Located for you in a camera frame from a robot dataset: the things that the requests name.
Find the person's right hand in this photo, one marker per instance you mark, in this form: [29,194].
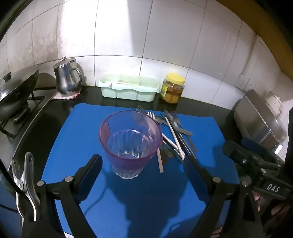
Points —
[280,211]

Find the dark wok lid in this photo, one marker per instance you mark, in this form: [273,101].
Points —
[19,80]

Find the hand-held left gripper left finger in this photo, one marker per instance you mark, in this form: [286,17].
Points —
[91,174]

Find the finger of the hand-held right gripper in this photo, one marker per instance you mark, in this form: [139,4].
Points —
[251,143]
[233,152]

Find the blue cabinet front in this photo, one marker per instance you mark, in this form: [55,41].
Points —
[9,212]

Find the wooden wall cabinet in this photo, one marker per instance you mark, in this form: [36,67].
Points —
[267,25]

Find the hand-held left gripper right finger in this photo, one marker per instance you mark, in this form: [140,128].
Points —
[194,177]

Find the purple transparent plastic cup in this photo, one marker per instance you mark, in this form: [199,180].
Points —
[130,146]

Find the blue mat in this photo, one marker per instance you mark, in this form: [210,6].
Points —
[82,132]

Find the stainless steel appliance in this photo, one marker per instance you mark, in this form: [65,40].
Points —
[254,114]

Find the pale green compartment tray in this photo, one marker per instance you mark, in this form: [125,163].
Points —
[128,91]

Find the black wok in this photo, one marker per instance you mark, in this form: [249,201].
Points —
[13,105]

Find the white wall socket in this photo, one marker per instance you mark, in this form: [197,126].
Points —
[245,82]

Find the white plastic container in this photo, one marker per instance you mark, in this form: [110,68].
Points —
[273,103]

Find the glass jar yellow lid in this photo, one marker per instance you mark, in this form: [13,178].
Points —
[171,91]

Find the range hood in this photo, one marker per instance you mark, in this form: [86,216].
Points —
[13,13]

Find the pink fluffy cloth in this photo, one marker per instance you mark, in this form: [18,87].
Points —
[217,231]

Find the metal spring clamp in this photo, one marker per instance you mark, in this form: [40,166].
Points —
[23,180]

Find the steel kettle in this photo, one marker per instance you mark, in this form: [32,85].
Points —
[65,77]

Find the gas stove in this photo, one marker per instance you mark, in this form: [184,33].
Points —
[34,103]

